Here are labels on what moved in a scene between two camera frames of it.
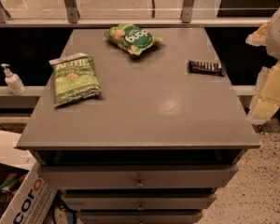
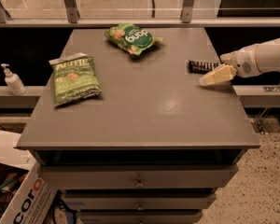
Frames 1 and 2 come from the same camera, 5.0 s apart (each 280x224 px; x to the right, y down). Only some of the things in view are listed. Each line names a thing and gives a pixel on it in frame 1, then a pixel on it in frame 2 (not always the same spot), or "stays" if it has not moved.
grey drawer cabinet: [146, 138] stays
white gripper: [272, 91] to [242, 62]
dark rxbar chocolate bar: [206, 67] stays
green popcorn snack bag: [132, 38] stays
